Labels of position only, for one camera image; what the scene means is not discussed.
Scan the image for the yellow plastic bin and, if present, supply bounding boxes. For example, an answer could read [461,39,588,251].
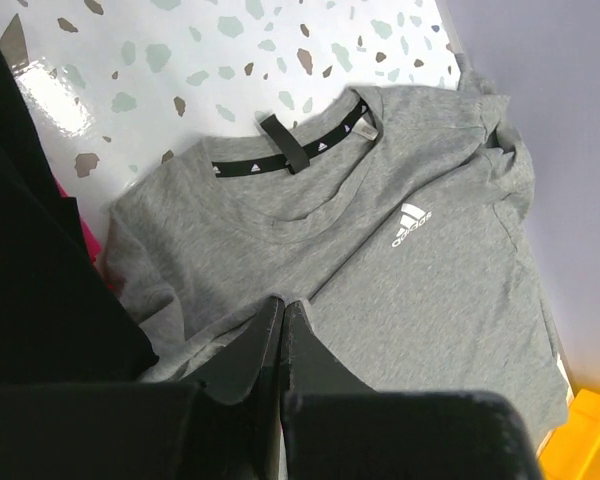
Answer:
[539,389,600,480]

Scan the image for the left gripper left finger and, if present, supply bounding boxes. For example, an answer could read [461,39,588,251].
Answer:
[0,297,284,479]

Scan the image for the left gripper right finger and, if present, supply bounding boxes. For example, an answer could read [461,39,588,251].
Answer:
[281,302,543,479]

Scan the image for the grey t shirt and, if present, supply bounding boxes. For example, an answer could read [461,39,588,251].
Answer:
[104,71,568,444]

